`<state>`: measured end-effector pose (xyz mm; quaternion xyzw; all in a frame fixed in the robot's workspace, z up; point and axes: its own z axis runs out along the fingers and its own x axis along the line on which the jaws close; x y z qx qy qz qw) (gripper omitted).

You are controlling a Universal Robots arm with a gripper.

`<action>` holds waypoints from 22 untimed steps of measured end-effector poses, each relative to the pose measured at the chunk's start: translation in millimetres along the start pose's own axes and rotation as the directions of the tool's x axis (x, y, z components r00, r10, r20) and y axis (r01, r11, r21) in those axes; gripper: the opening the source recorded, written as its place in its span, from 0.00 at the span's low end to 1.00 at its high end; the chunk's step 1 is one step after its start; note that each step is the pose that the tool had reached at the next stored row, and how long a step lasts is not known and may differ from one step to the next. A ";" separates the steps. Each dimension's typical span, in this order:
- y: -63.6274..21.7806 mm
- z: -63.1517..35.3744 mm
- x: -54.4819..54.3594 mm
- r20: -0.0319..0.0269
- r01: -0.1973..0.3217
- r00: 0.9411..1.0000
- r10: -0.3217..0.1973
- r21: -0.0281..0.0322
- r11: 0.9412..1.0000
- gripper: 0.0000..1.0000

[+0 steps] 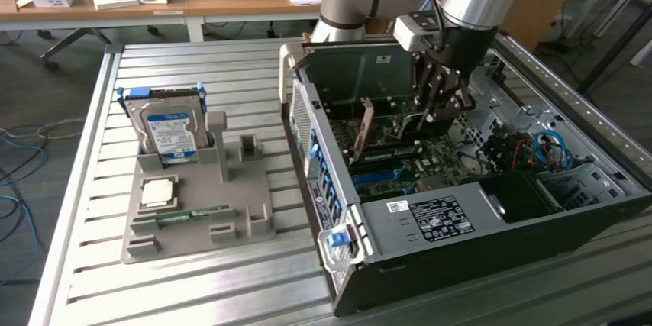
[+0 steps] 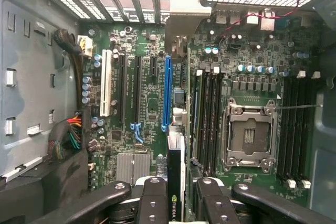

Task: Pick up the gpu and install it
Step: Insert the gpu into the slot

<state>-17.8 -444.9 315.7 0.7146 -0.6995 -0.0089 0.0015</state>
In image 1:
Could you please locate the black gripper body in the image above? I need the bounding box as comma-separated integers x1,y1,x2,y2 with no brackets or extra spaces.
432,24,499,75

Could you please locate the NVIDIA graphics card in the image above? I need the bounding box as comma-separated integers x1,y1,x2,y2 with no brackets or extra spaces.
348,96,433,169

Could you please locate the green Dell motherboard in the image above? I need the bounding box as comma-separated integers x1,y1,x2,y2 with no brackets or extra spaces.
325,96,491,199

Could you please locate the installed black RAM stick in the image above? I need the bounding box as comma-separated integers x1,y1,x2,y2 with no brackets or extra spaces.
356,151,425,166
364,142,420,154

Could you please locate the blue expansion slot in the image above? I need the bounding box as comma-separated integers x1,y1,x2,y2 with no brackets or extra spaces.
353,171,408,186

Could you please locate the grey power supply unit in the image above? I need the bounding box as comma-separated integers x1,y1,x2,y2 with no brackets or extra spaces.
351,182,511,258

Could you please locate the blue case latch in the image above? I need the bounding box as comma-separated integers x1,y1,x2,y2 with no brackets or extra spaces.
325,228,353,250

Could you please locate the wooden desk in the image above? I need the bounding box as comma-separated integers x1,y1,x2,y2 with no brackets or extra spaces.
0,0,327,43

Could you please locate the black open PC case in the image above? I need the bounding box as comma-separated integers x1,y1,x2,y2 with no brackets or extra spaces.
279,30,652,318

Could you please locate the grey plastic parts rack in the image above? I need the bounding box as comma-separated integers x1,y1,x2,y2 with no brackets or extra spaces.
120,111,279,266

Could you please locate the green RAM stick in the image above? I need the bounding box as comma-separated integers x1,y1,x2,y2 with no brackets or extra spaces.
136,205,231,224

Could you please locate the silver CPU chip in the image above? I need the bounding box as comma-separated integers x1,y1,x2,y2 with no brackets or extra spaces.
140,179,177,207

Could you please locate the black desk leg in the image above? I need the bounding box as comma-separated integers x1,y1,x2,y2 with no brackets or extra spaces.
39,27,115,71

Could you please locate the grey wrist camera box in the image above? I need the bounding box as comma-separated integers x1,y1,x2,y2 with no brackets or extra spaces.
392,11,447,52

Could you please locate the red disk wire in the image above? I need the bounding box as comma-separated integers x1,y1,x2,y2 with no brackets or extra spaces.
512,138,537,171

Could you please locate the blue disk wire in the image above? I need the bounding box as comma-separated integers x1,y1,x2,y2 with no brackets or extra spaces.
533,130,572,170

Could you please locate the hard disk with blue bracket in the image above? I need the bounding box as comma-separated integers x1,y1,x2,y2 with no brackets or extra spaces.
115,82,215,166

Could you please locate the white floor cable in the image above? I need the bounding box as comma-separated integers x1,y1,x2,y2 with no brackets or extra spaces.
0,117,85,140

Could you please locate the blue floor cable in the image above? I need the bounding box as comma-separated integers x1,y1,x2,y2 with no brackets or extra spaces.
0,127,51,286

